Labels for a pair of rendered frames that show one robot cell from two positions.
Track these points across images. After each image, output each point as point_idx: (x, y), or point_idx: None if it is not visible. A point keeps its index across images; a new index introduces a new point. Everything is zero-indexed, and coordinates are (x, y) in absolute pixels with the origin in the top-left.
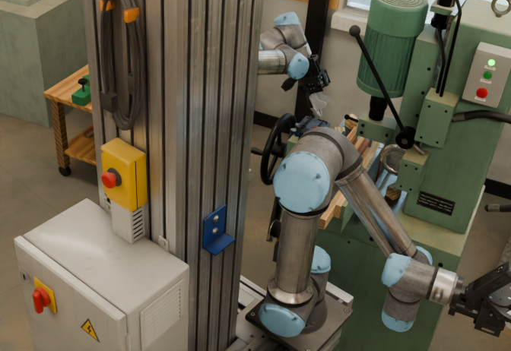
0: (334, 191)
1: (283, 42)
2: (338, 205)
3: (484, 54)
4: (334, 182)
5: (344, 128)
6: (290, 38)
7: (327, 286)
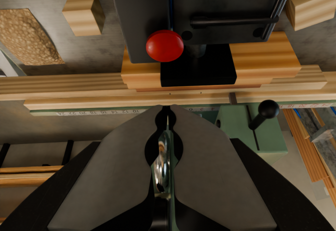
0: (85, 64)
1: None
2: (27, 107)
3: None
4: None
5: (325, 20)
6: None
7: (0, 62)
